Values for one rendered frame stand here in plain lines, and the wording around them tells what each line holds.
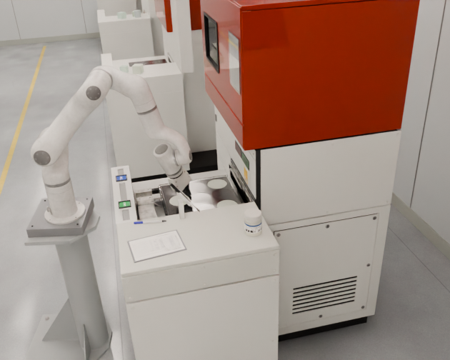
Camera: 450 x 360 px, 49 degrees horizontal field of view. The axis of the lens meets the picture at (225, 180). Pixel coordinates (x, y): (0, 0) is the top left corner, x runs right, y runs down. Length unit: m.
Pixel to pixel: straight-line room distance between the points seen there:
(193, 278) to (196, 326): 0.25
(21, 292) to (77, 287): 0.91
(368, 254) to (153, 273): 1.23
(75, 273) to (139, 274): 0.76
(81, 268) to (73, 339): 0.59
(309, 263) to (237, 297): 0.61
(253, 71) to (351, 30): 0.42
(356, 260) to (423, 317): 0.69
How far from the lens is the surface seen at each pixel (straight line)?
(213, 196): 2.42
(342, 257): 2.63
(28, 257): 3.83
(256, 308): 2.15
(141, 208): 2.42
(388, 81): 2.27
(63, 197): 2.40
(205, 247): 1.97
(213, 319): 2.13
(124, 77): 2.10
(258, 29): 1.97
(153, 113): 2.13
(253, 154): 2.15
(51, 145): 2.23
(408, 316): 3.19
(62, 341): 3.09
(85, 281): 2.67
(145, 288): 1.96
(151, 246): 2.01
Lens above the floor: 2.15
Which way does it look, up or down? 29 degrees down
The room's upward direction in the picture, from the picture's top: 2 degrees counter-clockwise
